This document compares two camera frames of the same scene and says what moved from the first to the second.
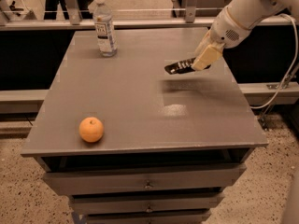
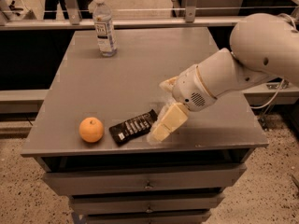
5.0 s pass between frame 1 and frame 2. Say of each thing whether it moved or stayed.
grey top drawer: stayed
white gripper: moved
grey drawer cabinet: stayed
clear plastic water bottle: stayed
